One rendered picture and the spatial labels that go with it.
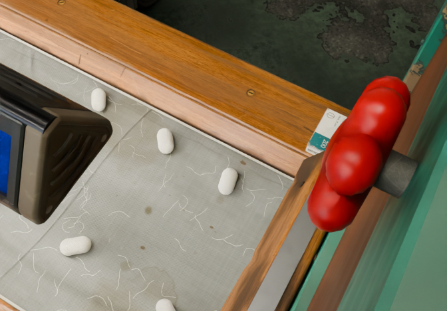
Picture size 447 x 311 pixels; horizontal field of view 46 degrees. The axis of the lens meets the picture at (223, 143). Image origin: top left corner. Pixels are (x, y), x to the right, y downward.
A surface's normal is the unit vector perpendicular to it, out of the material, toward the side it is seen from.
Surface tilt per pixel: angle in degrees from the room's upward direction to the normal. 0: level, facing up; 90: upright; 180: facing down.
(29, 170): 58
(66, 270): 0
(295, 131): 0
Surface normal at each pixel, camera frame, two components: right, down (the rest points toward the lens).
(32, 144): -0.41, 0.40
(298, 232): 0.02, -0.47
